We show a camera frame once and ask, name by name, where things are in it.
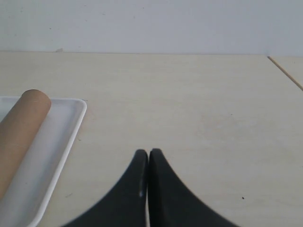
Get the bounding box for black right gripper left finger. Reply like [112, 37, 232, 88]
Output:
[65, 149, 148, 227]

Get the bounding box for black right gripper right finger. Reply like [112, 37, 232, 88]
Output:
[148, 148, 236, 227]

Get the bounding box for brown cardboard tube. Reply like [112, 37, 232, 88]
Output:
[0, 89, 51, 198]

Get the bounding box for white plastic tray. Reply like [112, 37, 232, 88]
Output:
[0, 98, 87, 227]

